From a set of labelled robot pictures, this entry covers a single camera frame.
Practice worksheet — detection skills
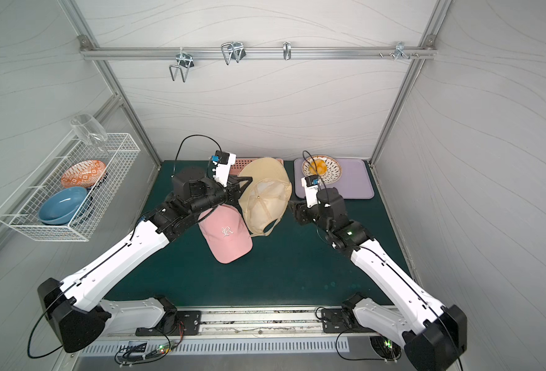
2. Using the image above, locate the metal double hook middle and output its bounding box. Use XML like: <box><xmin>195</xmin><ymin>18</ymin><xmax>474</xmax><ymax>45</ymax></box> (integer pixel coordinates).
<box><xmin>220</xmin><ymin>41</ymin><xmax>246</xmax><ymax>65</ymax></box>

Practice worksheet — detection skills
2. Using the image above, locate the aluminium top rail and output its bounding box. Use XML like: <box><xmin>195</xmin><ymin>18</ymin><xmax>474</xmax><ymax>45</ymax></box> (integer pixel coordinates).
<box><xmin>81</xmin><ymin>45</ymin><xmax>438</xmax><ymax>62</ymax></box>

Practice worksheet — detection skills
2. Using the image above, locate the pink perforated plastic basket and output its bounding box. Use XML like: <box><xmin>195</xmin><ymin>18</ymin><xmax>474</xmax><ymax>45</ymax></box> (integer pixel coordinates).
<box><xmin>230</xmin><ymin>157</ymin><xmax>287</xmax><ymax>179</ymax></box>

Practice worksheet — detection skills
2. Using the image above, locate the orange patterned bowl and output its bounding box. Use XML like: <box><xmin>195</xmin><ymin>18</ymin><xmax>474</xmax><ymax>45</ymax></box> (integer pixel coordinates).
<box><xmin>61</xmin><ymin>160</ymin><xmax>107</xmax><ymax>189</ymax></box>

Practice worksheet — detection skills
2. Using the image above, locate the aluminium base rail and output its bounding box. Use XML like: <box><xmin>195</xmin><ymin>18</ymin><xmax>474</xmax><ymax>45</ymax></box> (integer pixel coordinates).
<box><xmin>67</xmin><ymin>305</ymin><xmax>452</xmax><ymax>343</ymax></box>

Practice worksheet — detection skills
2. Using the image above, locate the pink baseball cap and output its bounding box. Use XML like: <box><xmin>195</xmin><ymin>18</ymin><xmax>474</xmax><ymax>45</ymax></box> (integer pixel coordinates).
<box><xmin>198</xmin><ymin>204</ymin><xmax>253</xmax><ymax>264</ymax></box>

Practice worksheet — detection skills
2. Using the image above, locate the clear drinking glass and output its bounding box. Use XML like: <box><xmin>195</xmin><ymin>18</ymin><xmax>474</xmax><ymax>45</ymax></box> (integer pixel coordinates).
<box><xmin>70</xmin><ymin>114</ymin><xmax>109</xmax><ymax>152</ymax></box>

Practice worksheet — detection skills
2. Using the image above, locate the lilac plastic tray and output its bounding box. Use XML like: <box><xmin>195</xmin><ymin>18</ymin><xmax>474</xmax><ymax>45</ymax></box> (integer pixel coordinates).
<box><xmin>294</xmin><ymin>156</ymin><xmax>374</xmax><ymax>199</ymax></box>

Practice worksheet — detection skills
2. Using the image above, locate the metal hook right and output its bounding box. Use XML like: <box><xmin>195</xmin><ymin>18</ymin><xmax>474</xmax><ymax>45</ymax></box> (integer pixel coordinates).
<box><xmin>378</xmin><ymin>43</ymin><xmax>419</xmax><ymax>60</ymax></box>

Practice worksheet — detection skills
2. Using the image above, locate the metal double hook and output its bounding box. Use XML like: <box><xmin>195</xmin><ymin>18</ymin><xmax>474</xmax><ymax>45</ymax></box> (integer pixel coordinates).
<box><xmin>169</xmin><ymin>49</ymin><xmax>194</xmax><ymax>83</ymax></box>
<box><xmin>220</xmin><ymin>41</ymin><xmax>246</xmax><ymax>65</ymax></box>

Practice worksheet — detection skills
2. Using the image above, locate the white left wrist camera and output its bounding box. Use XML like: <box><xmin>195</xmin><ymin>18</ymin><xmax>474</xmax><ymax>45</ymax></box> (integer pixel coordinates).
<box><xmin>211</xmin><ymin>150</ymin><xmax>237</xmax><ymax>188</ymax></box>

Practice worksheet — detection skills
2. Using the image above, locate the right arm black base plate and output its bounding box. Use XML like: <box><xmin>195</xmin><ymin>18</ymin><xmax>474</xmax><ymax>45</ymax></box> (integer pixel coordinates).
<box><xmin>315</xmin><ymin>307</ymin><xmax>373</xmax><ymax>334</ymax></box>

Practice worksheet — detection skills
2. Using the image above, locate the yellow bread roll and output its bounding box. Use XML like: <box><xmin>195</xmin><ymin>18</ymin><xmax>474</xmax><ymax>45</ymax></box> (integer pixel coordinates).
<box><xmin>309</xmin><ymin>159</ymin><xmax>327</xmax><ymax>176</ymax></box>

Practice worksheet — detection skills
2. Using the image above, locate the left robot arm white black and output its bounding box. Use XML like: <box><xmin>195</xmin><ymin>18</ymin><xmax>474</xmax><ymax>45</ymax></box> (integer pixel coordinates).
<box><xmin>37</xmin><ymin>167</ymin><xmax>252</xmax><ymax>353</ymax></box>

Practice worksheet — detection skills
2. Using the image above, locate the metal single hook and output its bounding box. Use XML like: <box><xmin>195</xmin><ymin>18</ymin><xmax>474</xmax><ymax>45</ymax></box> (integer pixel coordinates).
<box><xmin>282</xmin><ymin>42</ymin><xmax>292</xmax><ymax>61</ymax></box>

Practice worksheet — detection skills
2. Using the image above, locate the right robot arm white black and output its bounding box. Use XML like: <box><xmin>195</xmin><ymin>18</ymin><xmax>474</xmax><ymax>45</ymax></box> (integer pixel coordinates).
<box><xmin>289</xmin><ymin>188</ymin><xmax>468</xmax><ymax>370</ymax></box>

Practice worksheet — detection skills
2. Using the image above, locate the beige baseball cap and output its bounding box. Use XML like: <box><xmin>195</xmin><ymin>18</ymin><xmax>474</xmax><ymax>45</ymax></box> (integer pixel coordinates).
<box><xmin>239</xmin><ymin>158</ymin><xmax>292</xmax><ymax>237</ymax></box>

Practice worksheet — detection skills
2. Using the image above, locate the metal double hook left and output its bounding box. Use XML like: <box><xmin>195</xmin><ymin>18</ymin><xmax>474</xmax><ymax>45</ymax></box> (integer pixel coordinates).
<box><xmin>169</xmin><ymin>49</ymin><xmax>194</xmax><ymax>83</ymax></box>

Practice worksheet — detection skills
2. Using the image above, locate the white speckled plate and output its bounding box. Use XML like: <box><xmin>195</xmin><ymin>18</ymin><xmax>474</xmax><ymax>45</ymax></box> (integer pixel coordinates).
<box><xmin>302</xmin><ymin>156</ymin><xmax>343</xmax><ymax>185</ymax></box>

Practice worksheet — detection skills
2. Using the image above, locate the blue ceramic bowl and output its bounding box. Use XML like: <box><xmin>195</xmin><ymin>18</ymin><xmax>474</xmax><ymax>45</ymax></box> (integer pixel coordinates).
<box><xmin>38</xmin><ymin>186</ymin><xmax>88</xmax><ymax>226</ymax></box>

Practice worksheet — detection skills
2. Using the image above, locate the white wire wall basket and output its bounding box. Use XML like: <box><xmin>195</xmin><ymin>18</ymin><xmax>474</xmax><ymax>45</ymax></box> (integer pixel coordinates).
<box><xmin>0</xmin><ymin>133</ymin><xmax>140</xmax><ymax>242</ymax></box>

